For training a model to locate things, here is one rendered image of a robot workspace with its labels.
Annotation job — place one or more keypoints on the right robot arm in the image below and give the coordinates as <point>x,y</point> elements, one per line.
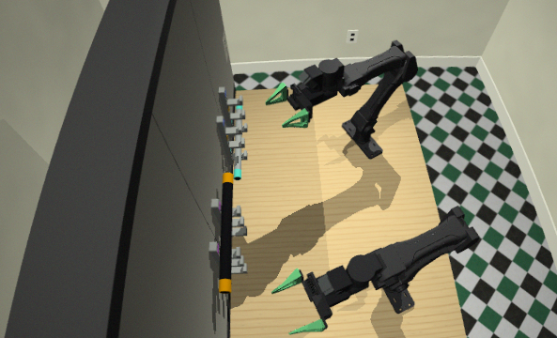
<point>321,83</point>

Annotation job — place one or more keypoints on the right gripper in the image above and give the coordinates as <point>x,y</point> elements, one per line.
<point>298,101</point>

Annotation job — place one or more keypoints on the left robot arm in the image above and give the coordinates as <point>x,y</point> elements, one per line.
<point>397,259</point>

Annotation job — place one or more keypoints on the grey metal bar with teal ends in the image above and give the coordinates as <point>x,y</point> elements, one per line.
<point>237,158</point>

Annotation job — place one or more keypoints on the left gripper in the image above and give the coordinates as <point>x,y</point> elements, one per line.
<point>318,299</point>

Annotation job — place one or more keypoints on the black bar with yellow end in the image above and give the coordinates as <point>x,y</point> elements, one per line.
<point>226,234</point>

